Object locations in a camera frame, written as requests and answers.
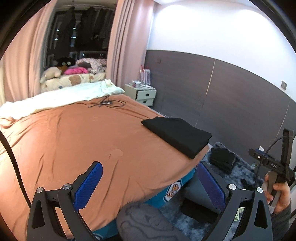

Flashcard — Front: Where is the black garment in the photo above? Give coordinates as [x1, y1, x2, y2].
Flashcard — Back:
[142, 117, 212, 159]

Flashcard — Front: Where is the black clothes stack on floor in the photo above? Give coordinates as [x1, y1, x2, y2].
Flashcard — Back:
[209, 148, 236, 174]

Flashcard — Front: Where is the person right hand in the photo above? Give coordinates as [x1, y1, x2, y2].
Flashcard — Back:
[264, 173, 291, 215]

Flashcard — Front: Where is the blue grey shaggy rug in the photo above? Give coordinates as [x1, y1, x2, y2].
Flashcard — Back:
[160, 155, 255, 240]

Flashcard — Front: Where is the brown bed blanket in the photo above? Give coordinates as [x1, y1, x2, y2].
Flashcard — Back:
[1, 94, 209, 231]

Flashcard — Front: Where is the white duvet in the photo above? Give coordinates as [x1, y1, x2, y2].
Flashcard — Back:
[1, 79, 125, 120]

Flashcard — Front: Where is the bear print pillow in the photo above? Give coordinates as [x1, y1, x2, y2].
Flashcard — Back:
[40, 72, 106, 93]

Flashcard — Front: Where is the white nightstand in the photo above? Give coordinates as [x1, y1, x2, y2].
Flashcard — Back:
[125, 84, 157, 107]

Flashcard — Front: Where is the pink cloth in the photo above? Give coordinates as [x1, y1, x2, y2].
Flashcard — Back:
[64, 67, 89, 75]

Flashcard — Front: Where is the beige plush toy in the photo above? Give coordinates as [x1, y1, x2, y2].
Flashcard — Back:
[40, 67, 62, 84]

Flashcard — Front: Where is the floral bedding pile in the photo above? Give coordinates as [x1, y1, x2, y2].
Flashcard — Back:
[76, 58, 107, 74]

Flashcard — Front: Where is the black plush toy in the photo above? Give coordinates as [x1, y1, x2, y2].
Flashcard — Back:
[56, 57, 76, 67]

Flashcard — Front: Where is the white red rack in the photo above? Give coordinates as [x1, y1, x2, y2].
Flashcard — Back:
[132, 65, 151, 88]

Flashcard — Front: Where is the pink curtain left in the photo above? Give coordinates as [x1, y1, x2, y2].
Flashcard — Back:
[1, 1, 57, 104]

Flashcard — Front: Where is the pink curtain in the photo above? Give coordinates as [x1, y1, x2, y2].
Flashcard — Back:
[106, 1, 156, 88]
[1, 1, 57, 104]

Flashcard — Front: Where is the pink curtain right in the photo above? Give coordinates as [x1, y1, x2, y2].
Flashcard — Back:
[106, 1, 156, 88]

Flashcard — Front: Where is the black camera cable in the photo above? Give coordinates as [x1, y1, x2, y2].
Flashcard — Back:
[0, 131, 32, 209]

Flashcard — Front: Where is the black cable bundle on bed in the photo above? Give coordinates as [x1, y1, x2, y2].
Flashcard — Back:
[88, 94, 127, 109]

